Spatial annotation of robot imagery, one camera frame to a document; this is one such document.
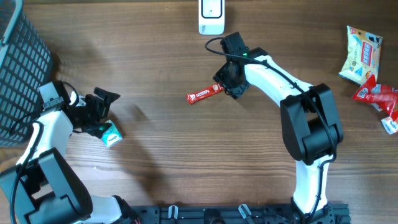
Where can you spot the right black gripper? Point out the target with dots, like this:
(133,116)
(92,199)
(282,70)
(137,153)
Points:
(235,91)

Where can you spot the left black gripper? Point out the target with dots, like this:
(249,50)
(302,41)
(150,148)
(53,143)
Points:
(109,98)

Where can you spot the red coffee stick sachet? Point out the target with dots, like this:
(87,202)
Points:
(205,93)

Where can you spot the red candy bag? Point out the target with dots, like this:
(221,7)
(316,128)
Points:
(383,95)

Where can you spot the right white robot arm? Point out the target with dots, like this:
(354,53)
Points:
(311,127)

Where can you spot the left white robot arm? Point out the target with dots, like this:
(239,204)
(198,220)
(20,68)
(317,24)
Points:
(42,187)

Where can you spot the white barcode scanner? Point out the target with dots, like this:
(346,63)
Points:
(211,17)

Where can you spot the teal tissue pack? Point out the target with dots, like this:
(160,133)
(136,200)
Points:
(112,135)

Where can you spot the yellow snack bag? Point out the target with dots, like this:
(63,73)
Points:
(364,51)

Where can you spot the black wire mesh basket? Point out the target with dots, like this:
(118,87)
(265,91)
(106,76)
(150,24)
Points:
(26,64)

